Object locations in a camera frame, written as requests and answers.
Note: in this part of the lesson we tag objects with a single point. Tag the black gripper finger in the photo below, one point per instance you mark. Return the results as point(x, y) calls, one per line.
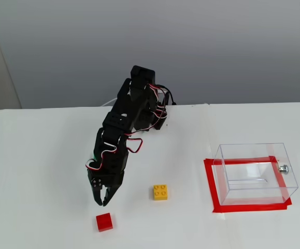
point(112, 194)
point(97, 192)

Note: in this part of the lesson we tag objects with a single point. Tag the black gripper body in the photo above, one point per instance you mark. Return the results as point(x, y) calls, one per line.
point(109, 183)

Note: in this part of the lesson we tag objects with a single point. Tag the red lego brick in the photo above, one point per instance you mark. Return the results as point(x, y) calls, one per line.
point(104, 222)

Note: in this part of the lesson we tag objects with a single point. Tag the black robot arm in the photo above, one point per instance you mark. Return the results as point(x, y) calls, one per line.
point(129, 109)

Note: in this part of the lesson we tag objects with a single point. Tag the yellow lego brick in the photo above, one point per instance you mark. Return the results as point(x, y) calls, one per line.
point(161, 192)

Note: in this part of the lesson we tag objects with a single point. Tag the silver box lock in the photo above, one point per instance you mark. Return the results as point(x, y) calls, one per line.
point(283, 169)

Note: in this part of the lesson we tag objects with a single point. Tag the transparent plastic box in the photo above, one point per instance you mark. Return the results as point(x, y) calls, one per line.
point(289, 181)

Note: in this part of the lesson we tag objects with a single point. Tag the red tape rectangle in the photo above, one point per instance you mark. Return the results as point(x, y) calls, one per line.
point(250, 208)

